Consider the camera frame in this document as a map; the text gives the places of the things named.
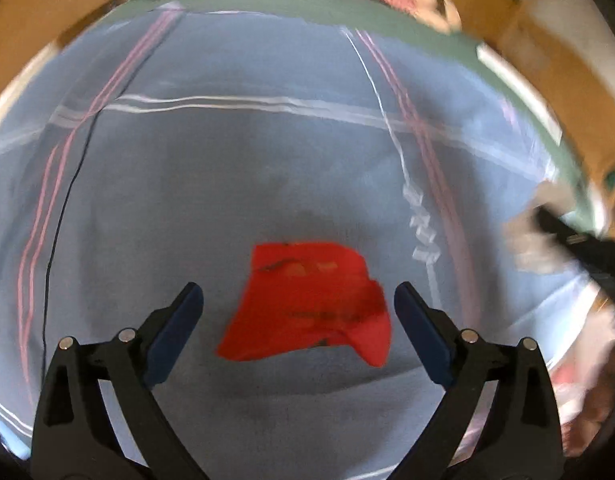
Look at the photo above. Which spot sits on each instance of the blue striped bed sheet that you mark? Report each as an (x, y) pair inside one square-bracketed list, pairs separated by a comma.
[(160, 149)]

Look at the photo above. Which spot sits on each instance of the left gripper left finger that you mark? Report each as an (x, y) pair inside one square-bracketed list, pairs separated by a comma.
[(72, 434)]

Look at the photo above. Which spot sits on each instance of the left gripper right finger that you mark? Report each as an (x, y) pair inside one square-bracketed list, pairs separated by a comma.
[(498, 418)]

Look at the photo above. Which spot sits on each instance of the red plastic wrapper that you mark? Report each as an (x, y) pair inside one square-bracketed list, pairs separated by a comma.
[(304, 295)]

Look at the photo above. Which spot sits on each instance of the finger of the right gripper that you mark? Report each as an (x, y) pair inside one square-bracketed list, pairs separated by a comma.
[(595, 256)]

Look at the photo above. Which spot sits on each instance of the wooden bunk bed frame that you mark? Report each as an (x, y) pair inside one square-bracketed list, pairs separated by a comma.
[(565, 48)]

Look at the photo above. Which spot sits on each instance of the white flat board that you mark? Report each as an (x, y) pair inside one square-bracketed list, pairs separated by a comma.
[(522, 88)]

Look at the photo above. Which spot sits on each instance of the green mattress pad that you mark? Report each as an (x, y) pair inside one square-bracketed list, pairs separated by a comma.
[(362, 15)]

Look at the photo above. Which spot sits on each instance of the white lined trash bin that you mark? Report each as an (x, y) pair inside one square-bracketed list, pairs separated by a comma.
[(584, 381)]

